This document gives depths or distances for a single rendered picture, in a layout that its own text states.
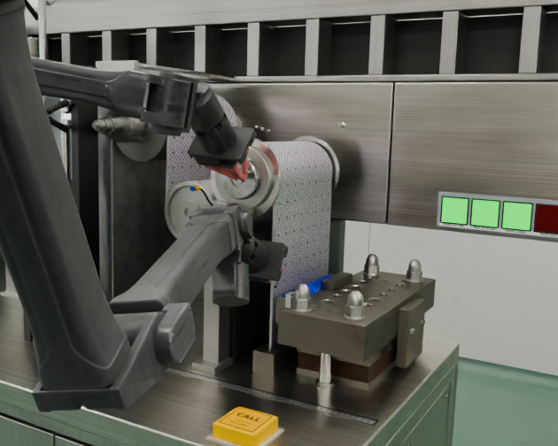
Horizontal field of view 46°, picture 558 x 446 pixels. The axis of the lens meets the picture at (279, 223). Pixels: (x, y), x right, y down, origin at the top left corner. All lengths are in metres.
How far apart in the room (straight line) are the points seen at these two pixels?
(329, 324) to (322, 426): 0.17
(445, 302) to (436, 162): 2.56
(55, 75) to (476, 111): 0.80
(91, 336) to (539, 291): 3.36
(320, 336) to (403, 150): 0.47
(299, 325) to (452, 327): 2.84
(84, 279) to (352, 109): 0.99
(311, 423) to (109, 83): 0.58
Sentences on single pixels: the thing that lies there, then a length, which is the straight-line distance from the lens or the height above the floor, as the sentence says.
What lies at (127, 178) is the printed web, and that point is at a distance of 1.41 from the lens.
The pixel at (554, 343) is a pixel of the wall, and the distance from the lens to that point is 3.83.
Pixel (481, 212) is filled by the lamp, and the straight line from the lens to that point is 1.35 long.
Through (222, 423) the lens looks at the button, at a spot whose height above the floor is 0.92.
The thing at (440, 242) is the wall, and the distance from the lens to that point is 3.83.
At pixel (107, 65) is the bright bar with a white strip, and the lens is 1.34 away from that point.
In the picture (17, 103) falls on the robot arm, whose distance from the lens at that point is 0.47.
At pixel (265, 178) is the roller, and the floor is 1.25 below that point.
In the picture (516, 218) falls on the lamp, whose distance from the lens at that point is 1.34.
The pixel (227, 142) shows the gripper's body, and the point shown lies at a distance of 1.04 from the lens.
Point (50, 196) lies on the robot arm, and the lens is 0.49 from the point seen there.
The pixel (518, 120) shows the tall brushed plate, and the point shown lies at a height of 1.37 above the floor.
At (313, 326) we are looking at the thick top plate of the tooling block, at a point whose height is 1.01.
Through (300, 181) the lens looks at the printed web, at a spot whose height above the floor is 1.24.
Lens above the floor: 1.35
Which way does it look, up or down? 9 degrees down
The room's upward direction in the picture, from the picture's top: 2 degrees clockwise
